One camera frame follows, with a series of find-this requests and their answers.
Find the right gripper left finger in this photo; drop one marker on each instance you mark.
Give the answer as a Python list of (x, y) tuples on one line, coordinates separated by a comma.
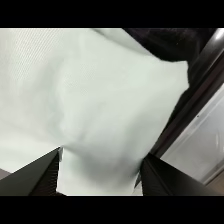
[(36, 176)]

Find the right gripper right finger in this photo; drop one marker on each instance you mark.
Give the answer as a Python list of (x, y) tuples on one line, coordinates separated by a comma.
[(170, 180)]

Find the pale green shirt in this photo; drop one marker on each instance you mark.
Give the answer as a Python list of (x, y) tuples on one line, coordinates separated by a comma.
[(93, 100)]

